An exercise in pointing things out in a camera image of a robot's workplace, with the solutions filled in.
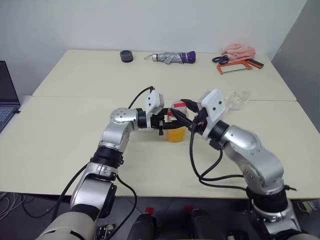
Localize pink cloth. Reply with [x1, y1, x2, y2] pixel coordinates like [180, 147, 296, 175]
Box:
[221, 42, 256, 61]

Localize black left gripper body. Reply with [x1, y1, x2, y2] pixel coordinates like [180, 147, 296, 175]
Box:
[150, 109, 169, 137]

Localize dark laptop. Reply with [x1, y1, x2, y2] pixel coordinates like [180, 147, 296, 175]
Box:
[0, 60, 21, 133]

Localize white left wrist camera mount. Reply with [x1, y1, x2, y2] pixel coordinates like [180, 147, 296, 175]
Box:
[144, 90, 166, 130]

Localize clear bottle with orange drink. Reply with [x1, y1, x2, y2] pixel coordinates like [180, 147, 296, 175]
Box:
[166, 99, 188, 143]

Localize black floor cable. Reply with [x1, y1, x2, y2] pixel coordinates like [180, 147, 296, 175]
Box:
[22, 196, 61, 219]

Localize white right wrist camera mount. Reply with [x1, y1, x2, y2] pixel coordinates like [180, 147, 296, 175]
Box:
[199, 89, 226, 141]

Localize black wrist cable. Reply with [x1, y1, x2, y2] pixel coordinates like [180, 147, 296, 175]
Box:
[188, 129, 251, 192]
[128, 86, 156, 110]

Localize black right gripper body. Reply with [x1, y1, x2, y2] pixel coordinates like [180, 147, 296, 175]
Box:
[190, 107, 208, 137]

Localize silver purple folded umbrella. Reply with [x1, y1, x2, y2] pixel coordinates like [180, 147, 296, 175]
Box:
[144, 50, 197, 65]

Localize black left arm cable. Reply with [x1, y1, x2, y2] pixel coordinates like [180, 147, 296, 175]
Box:
[109, 174, 138, 240]
[52, 164, 88, 219]

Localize black round tape roll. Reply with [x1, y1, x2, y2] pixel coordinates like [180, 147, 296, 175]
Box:
[119, 49, 134, 64]

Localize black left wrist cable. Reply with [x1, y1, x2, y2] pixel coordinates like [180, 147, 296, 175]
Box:
[128, 86, 156, 110]

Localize dark-handled scissors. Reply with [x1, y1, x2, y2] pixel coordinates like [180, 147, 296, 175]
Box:
[211, 55, 230, 64]

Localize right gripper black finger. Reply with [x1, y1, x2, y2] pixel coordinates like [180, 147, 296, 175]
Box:
[171, 108, 196, 131]
[180, 98, 202, 117]

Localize dark rounded shape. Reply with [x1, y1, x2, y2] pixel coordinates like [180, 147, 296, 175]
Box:
[127, 213, 157, 240]
[191, 208, 226, 240]

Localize white floor cables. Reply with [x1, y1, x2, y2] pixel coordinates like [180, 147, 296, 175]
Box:
[0, 191, 26, 221]

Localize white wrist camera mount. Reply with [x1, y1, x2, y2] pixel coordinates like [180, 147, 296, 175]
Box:
[144, 90, 166, 130]
[199, 89, 226, 141]

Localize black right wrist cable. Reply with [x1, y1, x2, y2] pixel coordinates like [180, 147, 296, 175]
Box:
[188, 129, 251, 192]

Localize white power strip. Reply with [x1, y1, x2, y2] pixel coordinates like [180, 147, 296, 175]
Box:
[296, 199, 317, 215]

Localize orange hacksaw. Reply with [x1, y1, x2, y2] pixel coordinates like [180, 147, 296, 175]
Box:
[216, 58, 265, 76]

